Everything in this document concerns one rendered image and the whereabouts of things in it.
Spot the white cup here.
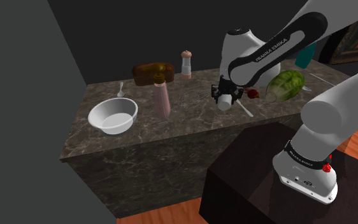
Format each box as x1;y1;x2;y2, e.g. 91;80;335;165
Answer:
217;94;233;112

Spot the small red fruit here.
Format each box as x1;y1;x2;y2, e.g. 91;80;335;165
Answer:
245;88;260;100

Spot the white utensil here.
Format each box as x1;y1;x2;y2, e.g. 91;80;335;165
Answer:
236;99;255;118

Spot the clear grinder with tan ends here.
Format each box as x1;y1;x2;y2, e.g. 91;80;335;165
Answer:
180;50;193;80

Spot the green lettuce head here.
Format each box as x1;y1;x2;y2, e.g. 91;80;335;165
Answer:
264;69;306;104

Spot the pink bottle with brown cap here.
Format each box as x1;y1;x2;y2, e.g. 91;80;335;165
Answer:
152;71;171;120

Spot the teal bottle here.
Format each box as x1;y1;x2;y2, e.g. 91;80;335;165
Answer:
294;41;318;70

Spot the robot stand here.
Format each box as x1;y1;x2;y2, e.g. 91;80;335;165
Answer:
198;121;358;224

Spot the brown bread loaf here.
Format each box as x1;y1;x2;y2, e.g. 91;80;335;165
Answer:
131;62;176;87

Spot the white bowl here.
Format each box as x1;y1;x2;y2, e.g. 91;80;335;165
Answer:
87;97;139;136

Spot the framed wall picture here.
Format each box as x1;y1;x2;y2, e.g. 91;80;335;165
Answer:
329;11;358;66

